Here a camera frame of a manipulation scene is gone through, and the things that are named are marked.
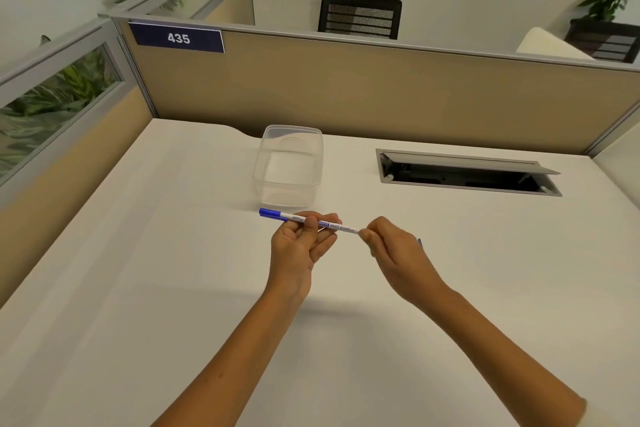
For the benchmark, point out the person's left hand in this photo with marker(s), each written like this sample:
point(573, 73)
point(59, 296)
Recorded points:
point(292, 256)

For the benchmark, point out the person's right hand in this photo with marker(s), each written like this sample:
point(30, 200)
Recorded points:
point(400, 261)

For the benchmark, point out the person's left thumb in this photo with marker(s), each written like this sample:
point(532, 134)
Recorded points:
point(292, 229)

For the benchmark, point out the person's right thumb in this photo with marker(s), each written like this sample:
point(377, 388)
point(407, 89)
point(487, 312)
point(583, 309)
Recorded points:
point(377, 245)

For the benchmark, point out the white marker with blue cap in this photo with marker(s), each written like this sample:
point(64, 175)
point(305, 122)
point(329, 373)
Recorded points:
point(272, 214)

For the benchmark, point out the person's left forearm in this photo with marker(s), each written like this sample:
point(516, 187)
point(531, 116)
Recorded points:
point(235, 361)

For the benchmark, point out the person's right forearm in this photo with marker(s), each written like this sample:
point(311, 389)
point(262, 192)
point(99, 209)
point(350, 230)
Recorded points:
point(500, 356)

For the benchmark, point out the clear plastic container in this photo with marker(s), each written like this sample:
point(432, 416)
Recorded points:
point(289, 169)

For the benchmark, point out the beige desk partition panel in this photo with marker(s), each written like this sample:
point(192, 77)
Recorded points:
point(375, 91)

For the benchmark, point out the blue number sign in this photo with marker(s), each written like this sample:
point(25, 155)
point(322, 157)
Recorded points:
point(177, 38)

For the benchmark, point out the black mesh planter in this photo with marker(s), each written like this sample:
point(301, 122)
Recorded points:
point(602, 39)
point(360, 16)

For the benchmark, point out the beige partition with glass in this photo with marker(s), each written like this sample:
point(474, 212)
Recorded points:
point(55, 181)

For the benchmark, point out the beige side partition panel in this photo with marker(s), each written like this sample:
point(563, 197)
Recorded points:
point(620, 151)

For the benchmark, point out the white chair back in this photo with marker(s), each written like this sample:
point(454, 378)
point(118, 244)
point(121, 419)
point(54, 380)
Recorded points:
point(547, 44)

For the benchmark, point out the green leafy plant behind glass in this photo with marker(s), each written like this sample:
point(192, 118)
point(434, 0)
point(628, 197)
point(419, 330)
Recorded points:
point(45, 106)

